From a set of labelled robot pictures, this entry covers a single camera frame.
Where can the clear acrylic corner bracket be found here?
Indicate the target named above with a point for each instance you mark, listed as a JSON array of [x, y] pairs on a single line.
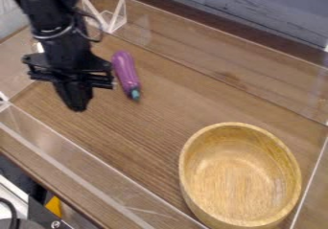
[[113, 19]]

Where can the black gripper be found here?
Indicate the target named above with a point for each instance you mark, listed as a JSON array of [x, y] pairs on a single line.
[[70, 66]]

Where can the brown wooden bowl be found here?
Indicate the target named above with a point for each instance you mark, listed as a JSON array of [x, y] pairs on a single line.
[[240, 177]]

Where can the purple toy eggplant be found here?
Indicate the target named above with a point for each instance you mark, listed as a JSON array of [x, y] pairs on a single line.
[[122, 62]]

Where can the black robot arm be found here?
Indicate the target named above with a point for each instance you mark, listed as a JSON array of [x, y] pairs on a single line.
[[56, 17]]

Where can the clear acrylic wall panels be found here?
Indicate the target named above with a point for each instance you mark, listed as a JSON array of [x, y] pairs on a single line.
[[109, 159]]

